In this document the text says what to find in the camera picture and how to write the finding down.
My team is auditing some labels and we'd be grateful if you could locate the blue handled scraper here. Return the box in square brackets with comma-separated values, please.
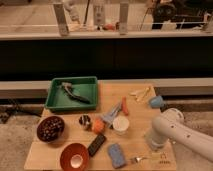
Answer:
[101, 103, 121, 125]

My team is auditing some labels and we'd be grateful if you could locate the dark bowl with beads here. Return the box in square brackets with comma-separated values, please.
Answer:
[37, 116, 65, 143]

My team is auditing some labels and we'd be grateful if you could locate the blue small cup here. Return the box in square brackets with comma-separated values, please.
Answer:
[149, 96, 164, 109]

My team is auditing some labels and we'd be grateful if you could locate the red bowl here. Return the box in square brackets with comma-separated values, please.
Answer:
[60, 143, 89, 171]

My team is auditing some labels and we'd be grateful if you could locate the dark tool in tray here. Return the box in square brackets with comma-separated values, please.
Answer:
[61, 82, 90, 104]

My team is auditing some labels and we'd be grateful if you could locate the black remote control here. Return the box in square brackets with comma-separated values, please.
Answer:
[88, 134, 106, 157]

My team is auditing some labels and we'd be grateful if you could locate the small dark patterned cup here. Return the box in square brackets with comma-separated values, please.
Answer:
[79, 114, 92, 130]

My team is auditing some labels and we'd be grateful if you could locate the pale yellow clip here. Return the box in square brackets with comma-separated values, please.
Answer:
[130, 87, 150, 102]

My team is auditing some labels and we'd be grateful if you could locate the blue sponge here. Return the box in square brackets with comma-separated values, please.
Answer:
[107, 143, 126, 169]

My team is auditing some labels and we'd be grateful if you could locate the green plastic tray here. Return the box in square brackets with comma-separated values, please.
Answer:
[45, 76, 98, 112]

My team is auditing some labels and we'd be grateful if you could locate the orange fruit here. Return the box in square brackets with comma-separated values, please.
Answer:
[92, 118, 105, 134]

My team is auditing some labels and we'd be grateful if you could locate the white cup in red bowl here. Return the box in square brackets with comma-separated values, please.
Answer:
[70, 155, 83, 168]

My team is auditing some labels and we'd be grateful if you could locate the silver metal fork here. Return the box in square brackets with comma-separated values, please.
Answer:
[129, 156, 149, 164]

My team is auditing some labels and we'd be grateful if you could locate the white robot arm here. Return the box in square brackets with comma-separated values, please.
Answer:
[145, 108, 213, 162]

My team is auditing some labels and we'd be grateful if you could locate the orange carrot toy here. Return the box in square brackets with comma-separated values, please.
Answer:
[122, 97, 129, 115]

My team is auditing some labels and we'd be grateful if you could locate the white plastic cup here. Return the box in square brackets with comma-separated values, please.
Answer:
[112, 116, 130, 135]

